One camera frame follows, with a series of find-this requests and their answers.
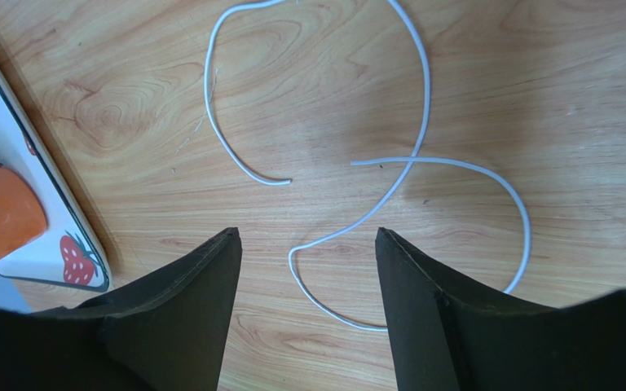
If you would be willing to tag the white strawberry tray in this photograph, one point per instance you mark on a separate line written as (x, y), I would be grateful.
(68, 252)

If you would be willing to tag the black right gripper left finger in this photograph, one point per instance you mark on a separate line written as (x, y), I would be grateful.
(165, 331)

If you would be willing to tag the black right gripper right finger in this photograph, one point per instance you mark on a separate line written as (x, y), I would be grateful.
(450, 332)

